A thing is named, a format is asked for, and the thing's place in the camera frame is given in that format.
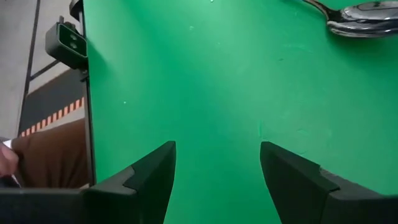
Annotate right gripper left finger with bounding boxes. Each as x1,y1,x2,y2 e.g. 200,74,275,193
83,140,177,224

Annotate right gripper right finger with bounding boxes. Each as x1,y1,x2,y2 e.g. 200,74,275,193
260,141,385,224

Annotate dark metal spoon blue handle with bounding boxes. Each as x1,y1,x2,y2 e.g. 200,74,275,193
303,0,398,39

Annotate person's leg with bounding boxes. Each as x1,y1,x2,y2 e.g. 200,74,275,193
11,117,91,189

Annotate black mat orange stripes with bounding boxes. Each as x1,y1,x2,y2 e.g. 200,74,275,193
17,67,86,138

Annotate person's hand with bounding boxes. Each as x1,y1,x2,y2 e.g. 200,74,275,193
0,141,20,179

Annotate dark grey stereo camera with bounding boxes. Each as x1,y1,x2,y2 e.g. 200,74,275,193
45,21,88,71

